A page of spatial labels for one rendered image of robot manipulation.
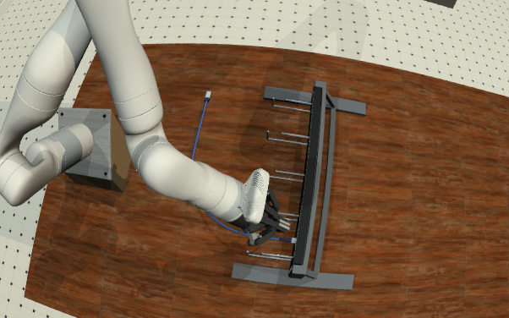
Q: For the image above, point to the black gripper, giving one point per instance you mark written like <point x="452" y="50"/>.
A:
<point x="272" y="224"/>

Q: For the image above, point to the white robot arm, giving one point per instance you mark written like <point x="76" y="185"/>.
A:
<point x="42" y="85"/>

